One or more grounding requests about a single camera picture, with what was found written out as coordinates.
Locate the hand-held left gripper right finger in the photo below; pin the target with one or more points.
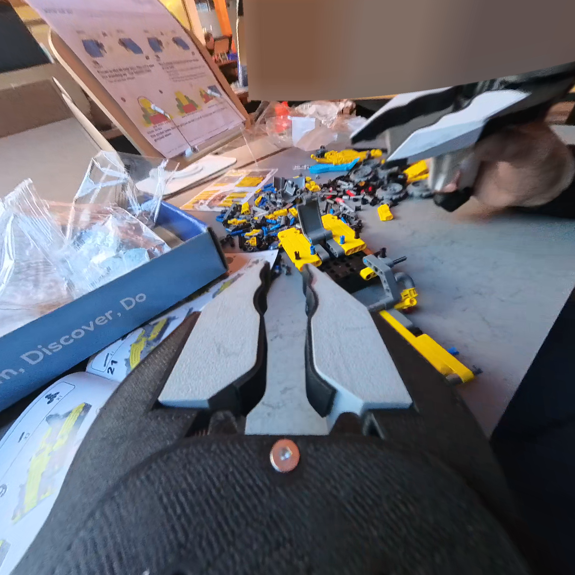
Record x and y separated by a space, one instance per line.
355 355

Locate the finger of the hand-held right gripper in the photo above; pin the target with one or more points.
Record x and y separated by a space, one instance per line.
426 96
449 132

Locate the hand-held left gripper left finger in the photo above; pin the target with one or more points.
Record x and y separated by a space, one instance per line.
215 355

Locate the yellow black building-block vehicle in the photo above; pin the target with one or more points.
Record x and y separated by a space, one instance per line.
296 240

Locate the white instruction booklet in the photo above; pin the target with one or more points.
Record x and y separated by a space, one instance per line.
36 426

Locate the person's right forearm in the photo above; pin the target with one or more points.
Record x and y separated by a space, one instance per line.
557 206

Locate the person's right hand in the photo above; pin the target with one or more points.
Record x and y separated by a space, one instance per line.
525 166

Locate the grey toy wheel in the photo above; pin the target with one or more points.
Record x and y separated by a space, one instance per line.
420 191
391 192
363 171

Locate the yellow curved panel piece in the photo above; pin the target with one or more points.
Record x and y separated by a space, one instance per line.
385 212

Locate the blue cardboard box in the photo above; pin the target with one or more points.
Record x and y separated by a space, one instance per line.
112 314

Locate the clear plastic bag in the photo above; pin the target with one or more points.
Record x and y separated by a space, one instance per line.
314 130
54 251

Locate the blue brick separator tool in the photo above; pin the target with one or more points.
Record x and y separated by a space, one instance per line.
332 167

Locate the pile of building-block parts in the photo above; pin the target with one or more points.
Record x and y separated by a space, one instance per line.
269 215

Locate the yellow sticker sheet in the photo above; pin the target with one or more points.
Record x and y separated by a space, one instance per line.
242 182

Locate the white stand base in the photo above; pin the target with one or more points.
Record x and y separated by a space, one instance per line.
197 168

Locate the person's dark clothing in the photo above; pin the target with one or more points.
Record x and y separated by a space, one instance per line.
539 449

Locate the printed instruction sheet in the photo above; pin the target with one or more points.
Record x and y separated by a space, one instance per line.
148 76

